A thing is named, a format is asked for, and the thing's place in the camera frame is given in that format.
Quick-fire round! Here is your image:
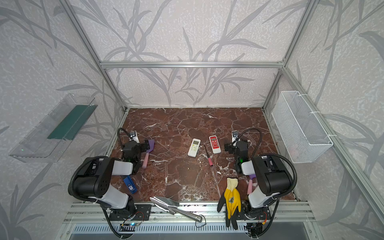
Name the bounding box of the pink handled screwdriver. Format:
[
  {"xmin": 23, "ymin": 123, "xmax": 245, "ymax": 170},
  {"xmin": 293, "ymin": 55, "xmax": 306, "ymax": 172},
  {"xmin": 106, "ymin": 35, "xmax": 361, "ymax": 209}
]
[{"xmin": 204, "ymin": 145, "xmax": 213, "ymax": 167}]

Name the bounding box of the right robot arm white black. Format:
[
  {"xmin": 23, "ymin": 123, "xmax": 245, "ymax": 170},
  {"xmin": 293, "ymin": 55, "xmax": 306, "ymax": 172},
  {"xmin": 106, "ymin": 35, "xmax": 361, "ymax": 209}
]
[{"xmin": 225, "ymin": 140, "xmax": 298, "ymax": 220}]

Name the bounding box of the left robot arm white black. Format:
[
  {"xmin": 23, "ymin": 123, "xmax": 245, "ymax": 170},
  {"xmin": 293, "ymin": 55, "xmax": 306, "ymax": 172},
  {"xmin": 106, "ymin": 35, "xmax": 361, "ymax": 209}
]
[{"xmin": 68, "ymin": 140, "xmax": 151, "ymax": 221}]

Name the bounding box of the red white remote control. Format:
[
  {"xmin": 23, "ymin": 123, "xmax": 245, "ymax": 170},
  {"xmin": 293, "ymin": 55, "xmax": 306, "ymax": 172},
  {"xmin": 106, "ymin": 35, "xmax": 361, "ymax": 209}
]
[{"xmin": 209, "ymin": 136, "xmax": 221, "ymax": 154}]

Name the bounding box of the purple pink spatula left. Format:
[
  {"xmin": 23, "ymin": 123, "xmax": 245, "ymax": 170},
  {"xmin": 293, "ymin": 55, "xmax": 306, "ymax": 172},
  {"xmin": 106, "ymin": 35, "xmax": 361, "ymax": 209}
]
[{"xmin": 142, "ymin": 140, "xmax": 155, "ymax": 169}]

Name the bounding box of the blue small box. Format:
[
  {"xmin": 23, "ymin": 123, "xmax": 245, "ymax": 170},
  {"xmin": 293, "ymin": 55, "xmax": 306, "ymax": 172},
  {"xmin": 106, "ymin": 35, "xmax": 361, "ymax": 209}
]
[{"xmin": 123, "ymin": 176, "xmax": 138, "ymax": 194}]

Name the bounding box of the yellow black work glove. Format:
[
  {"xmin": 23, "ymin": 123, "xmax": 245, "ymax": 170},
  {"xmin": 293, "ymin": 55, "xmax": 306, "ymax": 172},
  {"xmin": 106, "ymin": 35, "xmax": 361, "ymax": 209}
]
[{"xmin": 217, "ymin": 178, "xmax": 242, "ymax": 230}]

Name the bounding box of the metal garden trowel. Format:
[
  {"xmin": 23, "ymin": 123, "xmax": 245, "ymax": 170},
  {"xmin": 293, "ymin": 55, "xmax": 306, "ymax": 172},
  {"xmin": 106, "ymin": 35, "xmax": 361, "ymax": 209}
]
[{"xmin": 150, "ymin": 197, "xmax": 203, "ymax": 223}]

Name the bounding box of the green mat on shelf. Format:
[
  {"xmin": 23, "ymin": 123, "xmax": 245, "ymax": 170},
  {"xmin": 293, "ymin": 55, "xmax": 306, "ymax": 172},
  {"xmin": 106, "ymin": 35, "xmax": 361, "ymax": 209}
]
[{"xmin": 48, "ymin": 105, "xmax": 98, "ymax": 140}]

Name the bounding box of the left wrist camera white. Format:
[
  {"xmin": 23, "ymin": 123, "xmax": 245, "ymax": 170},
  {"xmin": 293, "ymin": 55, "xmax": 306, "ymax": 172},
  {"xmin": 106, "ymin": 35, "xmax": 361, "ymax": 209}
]
[{"xmin": 129, "ymin": 131, "xmax": 140, "ymax": 144}]

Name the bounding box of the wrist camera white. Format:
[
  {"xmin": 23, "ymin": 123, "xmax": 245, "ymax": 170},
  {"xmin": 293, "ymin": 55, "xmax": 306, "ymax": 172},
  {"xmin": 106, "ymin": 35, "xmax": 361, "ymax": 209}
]
[
  {"xmin": 231, "ymin": 131, "xmax": 240, "ymax": 142},
  {"xmin": 129, "ymin": 131, "xmax": 140, "ymax": 144}
]

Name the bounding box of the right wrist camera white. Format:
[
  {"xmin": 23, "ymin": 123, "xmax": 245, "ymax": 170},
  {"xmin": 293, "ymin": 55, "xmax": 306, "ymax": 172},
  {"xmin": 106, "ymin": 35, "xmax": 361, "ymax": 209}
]
[{"xmin": 231, "ymin": 131, "xmax": 240, "ymax": 142}]

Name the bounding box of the white wire mesh basket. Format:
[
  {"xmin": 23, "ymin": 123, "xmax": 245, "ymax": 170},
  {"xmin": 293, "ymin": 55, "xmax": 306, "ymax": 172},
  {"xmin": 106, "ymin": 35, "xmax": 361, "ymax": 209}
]
[{"xmin": 272, "ymin": 91, "xmax": 333, "ymax": 164}]

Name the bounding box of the clear acrylic wall shelf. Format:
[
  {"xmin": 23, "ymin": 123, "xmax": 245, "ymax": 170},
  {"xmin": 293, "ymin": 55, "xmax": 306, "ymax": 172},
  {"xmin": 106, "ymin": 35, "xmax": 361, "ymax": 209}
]
[{"xmin": 9, "ymin": 94, "xmax": 97, "ymax": 163}]

